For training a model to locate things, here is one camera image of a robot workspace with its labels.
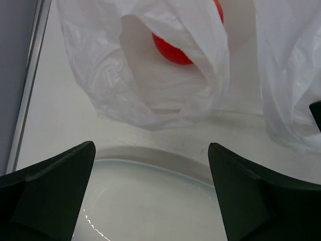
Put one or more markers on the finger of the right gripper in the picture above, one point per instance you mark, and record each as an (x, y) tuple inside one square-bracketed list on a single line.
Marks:
[(315, 109)]

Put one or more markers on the orange fake fruit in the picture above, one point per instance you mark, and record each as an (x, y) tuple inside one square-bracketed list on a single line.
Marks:
[(220, 10)]

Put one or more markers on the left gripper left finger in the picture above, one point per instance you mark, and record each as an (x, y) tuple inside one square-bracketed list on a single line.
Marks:
[(43, 201)]

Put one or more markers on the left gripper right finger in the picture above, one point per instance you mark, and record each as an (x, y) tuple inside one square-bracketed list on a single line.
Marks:
[(257, 203)]

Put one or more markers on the white oval plate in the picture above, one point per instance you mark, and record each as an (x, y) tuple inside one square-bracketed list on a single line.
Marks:
[(137, 193)]

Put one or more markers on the white plastic bag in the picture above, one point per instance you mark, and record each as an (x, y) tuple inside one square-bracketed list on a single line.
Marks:
[(263, 60)]

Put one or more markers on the red fake apple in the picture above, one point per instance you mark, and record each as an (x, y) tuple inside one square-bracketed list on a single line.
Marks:
[(169, 52)]

